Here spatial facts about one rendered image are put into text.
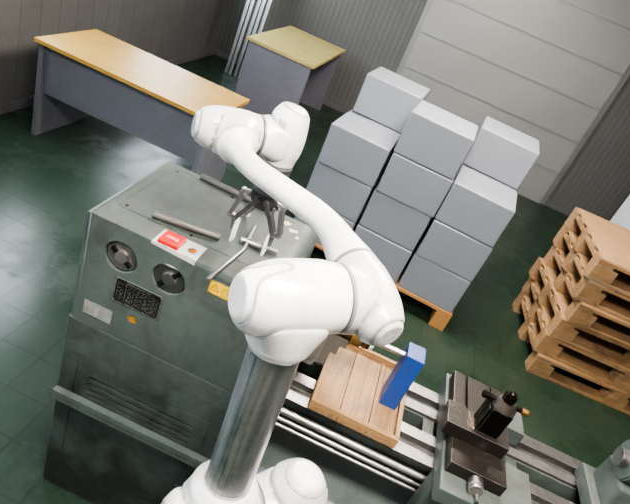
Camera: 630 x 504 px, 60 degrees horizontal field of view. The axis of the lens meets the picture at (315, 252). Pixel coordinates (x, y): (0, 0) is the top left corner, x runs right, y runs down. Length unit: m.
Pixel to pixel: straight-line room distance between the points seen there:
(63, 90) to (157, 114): 0.76
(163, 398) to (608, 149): 6.83
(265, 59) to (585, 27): 3.74
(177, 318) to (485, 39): 6.28
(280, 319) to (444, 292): 3.11
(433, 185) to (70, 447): 2.55
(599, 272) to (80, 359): 3.12
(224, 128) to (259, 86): 4.83
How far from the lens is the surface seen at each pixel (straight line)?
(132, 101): 4.23
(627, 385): 4.50
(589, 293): 4.01
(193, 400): 1.82
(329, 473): 2.10
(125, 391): 1.94
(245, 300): 0.89
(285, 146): 1.39
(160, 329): 1.70
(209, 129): 1.31
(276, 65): 6.03
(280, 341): 0.93
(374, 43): 7.58
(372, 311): 0.97
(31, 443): 2.62
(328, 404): 1.77
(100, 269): 1.69
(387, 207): 3.77
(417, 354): 1.79
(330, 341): 1.78
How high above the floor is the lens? 2.13
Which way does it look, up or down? 30 degrees down
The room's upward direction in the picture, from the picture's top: 23 degrees clockwise
